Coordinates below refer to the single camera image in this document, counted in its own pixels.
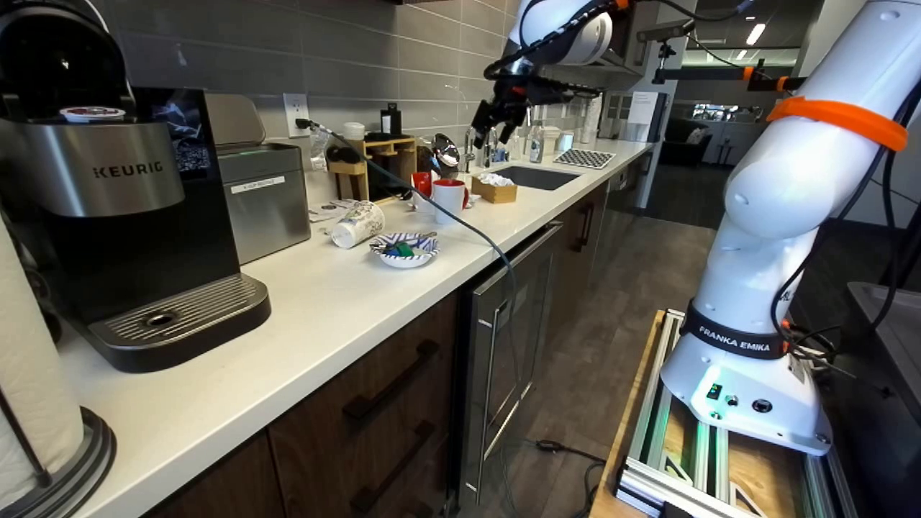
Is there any aluminium frame robot cart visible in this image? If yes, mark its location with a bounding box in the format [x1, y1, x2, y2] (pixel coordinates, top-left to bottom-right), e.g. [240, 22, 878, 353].
[586, 304, 861, 518]

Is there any white paper towel roll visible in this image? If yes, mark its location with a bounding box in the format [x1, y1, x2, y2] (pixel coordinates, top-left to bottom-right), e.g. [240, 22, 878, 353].
[0, 218, 88, 513]

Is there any black Keurig coffee maker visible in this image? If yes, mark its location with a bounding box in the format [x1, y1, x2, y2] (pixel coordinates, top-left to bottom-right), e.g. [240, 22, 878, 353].
[0, 0, 272, 375]

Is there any black sink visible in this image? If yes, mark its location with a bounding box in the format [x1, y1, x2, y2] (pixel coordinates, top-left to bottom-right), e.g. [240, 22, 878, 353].
[495, 163, 584, 194]

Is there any grey paper towel holder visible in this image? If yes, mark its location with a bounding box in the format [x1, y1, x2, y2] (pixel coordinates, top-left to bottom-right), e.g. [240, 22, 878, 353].
[0, 406, 121, 518]

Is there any black jar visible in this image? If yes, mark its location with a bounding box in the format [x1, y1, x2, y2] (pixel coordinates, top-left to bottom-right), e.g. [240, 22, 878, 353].
[376, 100, 403, 140]

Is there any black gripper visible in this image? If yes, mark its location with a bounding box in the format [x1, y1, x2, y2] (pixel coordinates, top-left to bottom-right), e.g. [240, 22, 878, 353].
[468, 71, 545, 149]

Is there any black power cable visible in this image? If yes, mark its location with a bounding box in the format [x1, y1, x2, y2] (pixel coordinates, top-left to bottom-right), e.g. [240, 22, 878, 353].
[294, 114, 520, 291]

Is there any steel lidded appliance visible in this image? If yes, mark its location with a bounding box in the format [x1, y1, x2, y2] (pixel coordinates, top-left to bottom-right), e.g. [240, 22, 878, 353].
[429, 130, 466, 185]

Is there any dark wood base cabinet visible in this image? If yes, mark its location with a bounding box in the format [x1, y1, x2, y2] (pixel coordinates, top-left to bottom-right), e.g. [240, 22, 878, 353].
[141, 293, 466, 518]

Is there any dark monitor screen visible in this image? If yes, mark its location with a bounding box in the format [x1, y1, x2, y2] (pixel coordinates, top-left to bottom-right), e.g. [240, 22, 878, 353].
[203, 91, 314, 268]

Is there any blue glass bowl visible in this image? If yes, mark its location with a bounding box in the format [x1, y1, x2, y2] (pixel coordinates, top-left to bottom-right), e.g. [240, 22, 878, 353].
[368, 230, 443, 273]

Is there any black side table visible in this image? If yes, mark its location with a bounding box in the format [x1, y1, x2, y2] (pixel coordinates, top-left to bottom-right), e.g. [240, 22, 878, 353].
[790, 218, 921, 518]

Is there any wooden packet box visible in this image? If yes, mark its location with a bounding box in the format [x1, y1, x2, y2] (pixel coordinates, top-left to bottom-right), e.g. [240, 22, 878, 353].
[468, 172, 520, 208]

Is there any grey drying mat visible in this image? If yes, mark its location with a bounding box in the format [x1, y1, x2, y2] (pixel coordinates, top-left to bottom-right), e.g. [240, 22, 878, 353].
[556, 147, 617, 172]

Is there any wooden countertop organizer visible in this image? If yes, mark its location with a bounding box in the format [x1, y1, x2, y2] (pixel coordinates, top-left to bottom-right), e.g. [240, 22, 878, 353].
[325, 136, 423, 204]

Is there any stainless under-counter appliance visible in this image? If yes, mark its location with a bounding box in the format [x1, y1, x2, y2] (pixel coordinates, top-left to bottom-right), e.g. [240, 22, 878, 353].
[461, 222, 563, 507]

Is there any white printed paper cup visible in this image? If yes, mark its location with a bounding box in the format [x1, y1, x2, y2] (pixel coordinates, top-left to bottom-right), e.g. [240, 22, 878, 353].
[328, 204, 389, 253]

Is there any white wall outlet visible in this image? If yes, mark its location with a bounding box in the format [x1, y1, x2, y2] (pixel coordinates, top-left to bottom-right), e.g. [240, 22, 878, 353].
[282, 91, 314, 139]

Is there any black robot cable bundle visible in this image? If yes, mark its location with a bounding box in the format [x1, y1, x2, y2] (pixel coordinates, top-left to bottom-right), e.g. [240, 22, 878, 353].
[764, 81, 921, 385]

